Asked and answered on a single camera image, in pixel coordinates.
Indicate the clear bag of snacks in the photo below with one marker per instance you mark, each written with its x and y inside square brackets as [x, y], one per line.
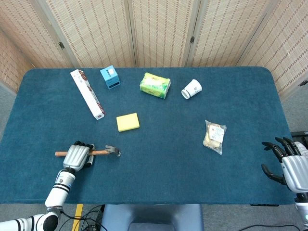
[214, 137]

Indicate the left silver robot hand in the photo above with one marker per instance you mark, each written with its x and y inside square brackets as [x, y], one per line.
[76, 157]

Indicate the green tissue pack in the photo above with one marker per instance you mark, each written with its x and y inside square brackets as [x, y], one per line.
[154, 85]

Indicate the yellow sponge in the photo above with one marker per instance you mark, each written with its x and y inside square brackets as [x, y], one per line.
[128, 122]

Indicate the woven folding screen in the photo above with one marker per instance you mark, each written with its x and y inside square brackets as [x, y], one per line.
[154, 31]

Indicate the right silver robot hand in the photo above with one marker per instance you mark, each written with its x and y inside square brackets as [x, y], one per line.
[294, 173]

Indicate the small blue box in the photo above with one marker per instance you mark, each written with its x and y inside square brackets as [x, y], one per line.
[110, 77]

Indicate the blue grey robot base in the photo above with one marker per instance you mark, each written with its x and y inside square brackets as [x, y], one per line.
[151, 217]

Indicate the blue table cloth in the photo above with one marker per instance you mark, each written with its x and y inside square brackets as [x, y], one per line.
[154, 173]

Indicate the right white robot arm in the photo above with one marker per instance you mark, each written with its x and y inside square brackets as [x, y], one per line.
[302, 211]

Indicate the white paper cup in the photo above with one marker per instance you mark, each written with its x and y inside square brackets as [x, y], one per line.
[191, 89]

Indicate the yellow floor tape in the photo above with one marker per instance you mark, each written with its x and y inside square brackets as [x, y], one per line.
[77, 217]

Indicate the long white box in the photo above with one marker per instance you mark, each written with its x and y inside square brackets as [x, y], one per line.
[87, 94]

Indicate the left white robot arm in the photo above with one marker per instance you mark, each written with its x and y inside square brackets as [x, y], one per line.
[55, 192]

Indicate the black equipment box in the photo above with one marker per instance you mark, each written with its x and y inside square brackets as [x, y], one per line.
[300, 137]

